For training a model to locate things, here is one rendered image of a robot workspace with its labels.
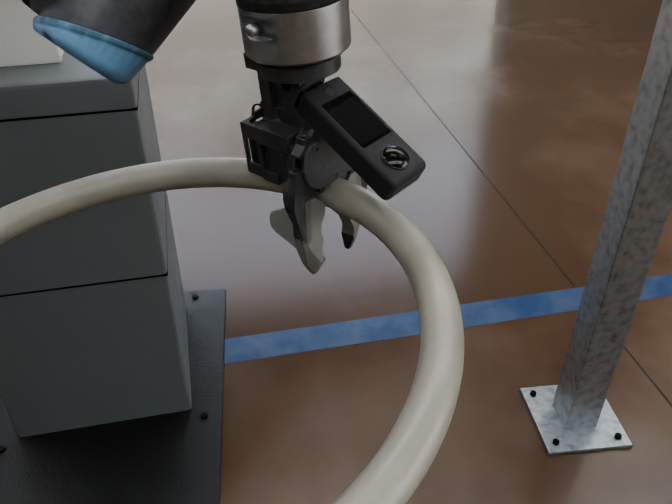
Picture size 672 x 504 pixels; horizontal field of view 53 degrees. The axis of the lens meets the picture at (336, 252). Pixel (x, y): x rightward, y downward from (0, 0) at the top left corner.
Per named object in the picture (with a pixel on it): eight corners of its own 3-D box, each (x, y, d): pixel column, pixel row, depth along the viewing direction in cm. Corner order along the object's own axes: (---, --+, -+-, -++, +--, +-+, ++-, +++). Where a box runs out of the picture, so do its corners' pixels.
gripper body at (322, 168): (302, 147, 69) (287, 30, 62) (367, 170, 64) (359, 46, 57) (247, 179, 65) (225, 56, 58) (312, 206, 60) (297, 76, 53)
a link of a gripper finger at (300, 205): (314, 225, 66) (318, 140, 62) (328, 231, 65) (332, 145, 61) (279, 240, 63) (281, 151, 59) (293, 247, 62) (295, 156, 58)
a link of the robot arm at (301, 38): (370, -12, 55) (286, 23, 49) (373, 48, 57) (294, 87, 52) (291, -24, 60) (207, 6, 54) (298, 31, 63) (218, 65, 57)
